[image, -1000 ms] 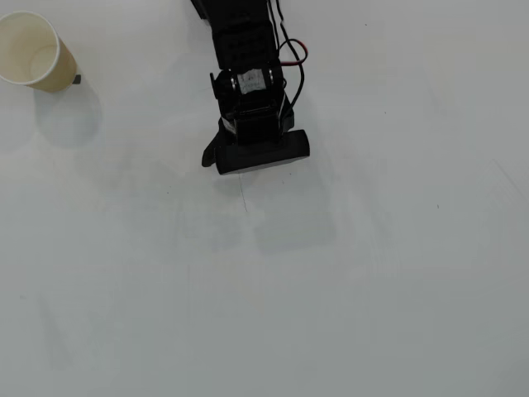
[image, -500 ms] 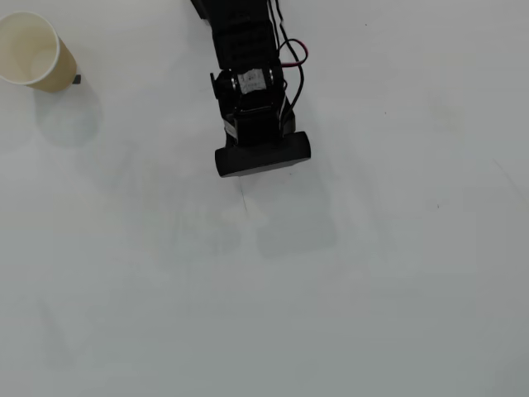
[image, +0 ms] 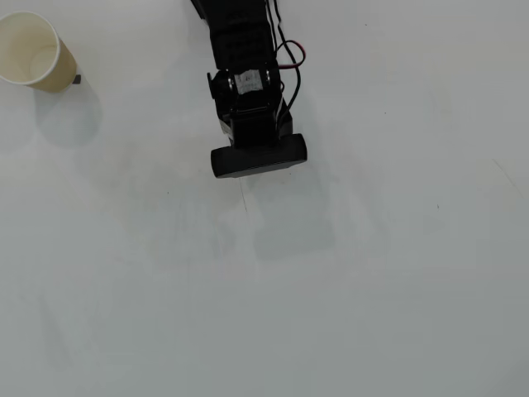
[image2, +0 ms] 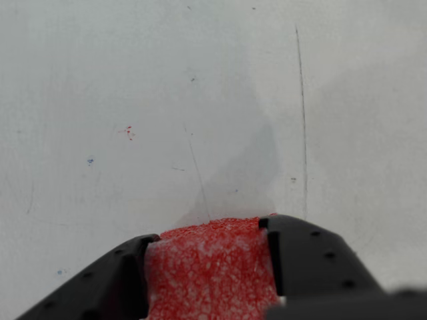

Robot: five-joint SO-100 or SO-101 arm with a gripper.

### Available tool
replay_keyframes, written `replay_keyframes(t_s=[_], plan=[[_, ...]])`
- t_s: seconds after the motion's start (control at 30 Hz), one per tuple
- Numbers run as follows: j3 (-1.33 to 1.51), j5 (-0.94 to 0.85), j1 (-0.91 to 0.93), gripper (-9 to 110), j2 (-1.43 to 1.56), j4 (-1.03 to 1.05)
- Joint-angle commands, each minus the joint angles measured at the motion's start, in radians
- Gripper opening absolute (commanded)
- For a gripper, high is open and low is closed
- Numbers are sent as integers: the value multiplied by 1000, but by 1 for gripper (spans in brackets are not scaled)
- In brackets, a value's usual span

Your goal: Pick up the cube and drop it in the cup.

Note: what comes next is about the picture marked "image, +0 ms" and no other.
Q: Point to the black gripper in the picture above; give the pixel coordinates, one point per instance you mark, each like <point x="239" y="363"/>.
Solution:
<point x="217" y="88"/>

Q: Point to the beige paper cup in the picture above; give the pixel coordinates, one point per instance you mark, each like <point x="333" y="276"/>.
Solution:
<point x="62" y="66"/>

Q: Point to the small grey block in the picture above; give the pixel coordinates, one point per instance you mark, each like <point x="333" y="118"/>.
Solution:
<point x="77" y="79"/>

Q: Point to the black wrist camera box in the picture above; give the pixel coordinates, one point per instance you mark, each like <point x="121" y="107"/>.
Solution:
<point x="256" y="159"/>

